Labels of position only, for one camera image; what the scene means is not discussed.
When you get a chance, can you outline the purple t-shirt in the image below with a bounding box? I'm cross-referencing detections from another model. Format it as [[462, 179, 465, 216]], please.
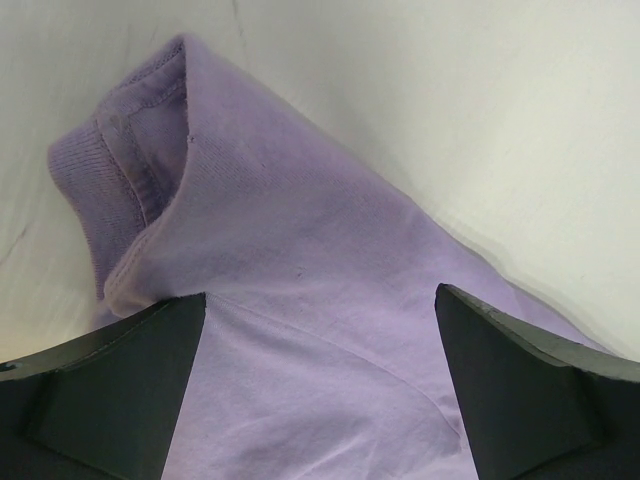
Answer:
[[49, 35, 588, 479]]

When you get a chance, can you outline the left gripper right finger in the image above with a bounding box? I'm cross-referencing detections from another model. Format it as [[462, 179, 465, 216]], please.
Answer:
[[435, 284, 639, 480]]

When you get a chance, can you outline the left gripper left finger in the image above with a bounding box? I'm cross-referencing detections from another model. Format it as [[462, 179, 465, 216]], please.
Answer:
[[1, 295, 205, 480]]

